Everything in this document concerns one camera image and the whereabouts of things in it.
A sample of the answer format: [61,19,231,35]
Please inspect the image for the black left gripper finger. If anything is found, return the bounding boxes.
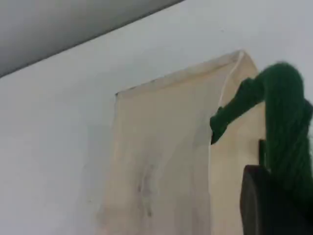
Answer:
[239,164,313,235]

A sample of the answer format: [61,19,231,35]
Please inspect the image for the green rope bag handle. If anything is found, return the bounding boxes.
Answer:
[209,62,313,216]

